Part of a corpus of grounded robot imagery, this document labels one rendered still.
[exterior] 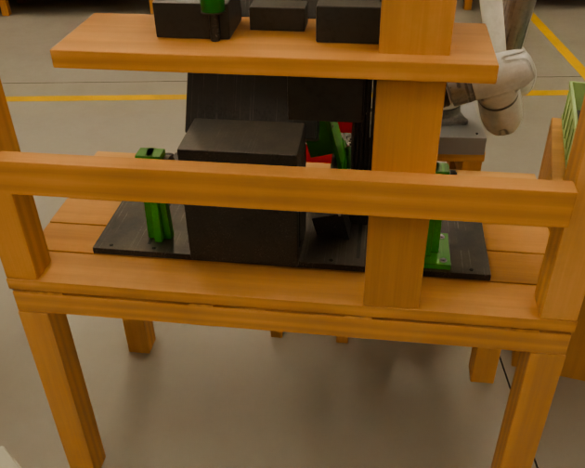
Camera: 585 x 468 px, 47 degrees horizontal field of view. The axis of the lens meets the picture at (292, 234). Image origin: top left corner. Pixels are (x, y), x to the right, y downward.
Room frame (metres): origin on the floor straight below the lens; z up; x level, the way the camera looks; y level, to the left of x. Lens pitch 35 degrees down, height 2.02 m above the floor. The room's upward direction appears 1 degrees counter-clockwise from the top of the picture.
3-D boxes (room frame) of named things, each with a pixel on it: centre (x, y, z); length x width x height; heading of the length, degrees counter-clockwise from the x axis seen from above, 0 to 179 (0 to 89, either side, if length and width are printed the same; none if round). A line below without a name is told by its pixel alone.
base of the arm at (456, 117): (2.31, -0.53, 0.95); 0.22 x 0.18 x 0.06; 95
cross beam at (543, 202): (1.30, 0.04, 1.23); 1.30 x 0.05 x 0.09; 82
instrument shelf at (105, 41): (1.41, 0.03, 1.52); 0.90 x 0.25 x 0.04; 82
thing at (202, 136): (1.54, 0.12, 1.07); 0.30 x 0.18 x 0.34; 82
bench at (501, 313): (1.66, -0.01, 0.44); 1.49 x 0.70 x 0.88; 82
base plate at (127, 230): (1.66, -0.01, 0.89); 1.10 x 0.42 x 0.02; 82
